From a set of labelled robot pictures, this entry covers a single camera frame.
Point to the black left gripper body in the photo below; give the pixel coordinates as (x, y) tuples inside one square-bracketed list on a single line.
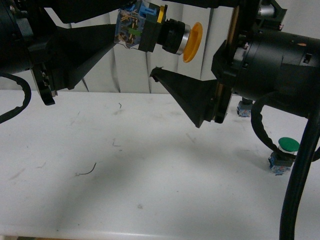
[(40, 55)]

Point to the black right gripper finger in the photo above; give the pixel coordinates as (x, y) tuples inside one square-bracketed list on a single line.
[(197, 98)]

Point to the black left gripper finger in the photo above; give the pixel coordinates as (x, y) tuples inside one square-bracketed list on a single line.
[(75, 51), (75, 11)]

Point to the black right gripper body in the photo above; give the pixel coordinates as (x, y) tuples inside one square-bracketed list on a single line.
[(225, 63)]

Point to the yellow mushroom push button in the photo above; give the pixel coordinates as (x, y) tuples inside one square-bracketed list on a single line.
[(142, 26)]

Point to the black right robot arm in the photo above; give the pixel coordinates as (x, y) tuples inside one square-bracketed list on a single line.
[(256, 60)]

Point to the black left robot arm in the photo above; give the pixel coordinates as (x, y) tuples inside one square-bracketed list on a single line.
[(22, 22)]

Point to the red mushroom push button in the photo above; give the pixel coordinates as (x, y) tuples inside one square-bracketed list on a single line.
[(244, 108)]

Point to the green mushroom push button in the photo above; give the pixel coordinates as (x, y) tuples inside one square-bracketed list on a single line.
[(281, 162)]

